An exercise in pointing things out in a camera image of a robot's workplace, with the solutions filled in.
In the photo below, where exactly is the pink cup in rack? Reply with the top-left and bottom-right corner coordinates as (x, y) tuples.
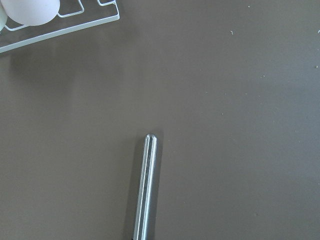
(0, 0), (61, 26)

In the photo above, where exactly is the steel muddler black tip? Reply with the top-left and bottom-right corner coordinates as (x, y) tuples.
(131, 133), (162, 240)

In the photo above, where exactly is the white wire rack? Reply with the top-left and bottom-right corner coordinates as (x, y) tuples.
(0, 0), (120, 53)

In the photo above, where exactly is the green cup in rack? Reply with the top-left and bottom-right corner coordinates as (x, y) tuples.
(0, 4), (8, 31)

